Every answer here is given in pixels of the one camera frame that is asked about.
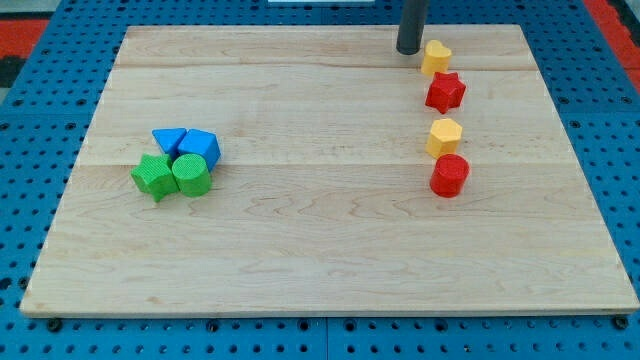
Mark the yellow heart block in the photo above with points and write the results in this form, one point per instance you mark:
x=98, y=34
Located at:
x=436, y=58

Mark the light wooden board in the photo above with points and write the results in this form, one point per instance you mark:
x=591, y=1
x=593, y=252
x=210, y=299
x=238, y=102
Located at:
x=320, y=203

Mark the red cylinder block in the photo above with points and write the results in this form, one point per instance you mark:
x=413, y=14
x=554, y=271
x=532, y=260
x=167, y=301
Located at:
x=449, y=175

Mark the green cylinder block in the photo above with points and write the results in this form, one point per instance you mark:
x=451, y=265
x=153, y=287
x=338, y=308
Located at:
x=192, y=175

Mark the blue cube block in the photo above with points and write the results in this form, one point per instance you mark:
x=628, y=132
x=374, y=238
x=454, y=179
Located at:
x=202, y=143

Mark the yellow hexagon block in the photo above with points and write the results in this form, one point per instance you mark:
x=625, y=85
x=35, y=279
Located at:
x=444, y=137

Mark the red star block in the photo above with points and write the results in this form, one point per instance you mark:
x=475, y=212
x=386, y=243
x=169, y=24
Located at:
x=445, y=92

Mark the blue triangle block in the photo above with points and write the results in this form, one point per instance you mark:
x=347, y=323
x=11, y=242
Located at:
x=168, y=140

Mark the green star block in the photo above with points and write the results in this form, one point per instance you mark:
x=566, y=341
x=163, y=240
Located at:
x=153, y=175

